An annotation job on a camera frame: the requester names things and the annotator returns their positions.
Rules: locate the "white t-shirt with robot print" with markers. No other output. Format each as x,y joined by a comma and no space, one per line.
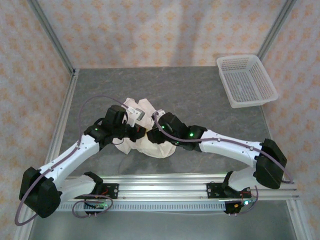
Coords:
155,150

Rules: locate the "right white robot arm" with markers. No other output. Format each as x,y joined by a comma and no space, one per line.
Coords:
225,147

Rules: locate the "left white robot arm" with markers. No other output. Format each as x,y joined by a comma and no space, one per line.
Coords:
70,160

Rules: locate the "white perforated plastic basket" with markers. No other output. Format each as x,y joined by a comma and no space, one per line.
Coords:
245,82

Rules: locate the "small circuit board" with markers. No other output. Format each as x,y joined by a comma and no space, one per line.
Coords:
246,202
100,205

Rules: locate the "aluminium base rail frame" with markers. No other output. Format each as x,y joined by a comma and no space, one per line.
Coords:
162,187

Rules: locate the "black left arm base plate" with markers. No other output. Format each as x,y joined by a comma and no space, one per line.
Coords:
112,190

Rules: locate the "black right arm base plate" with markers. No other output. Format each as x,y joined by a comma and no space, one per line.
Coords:
213,190

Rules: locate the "aluminium frame leg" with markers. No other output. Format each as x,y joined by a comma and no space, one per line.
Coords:
296,220
25,227

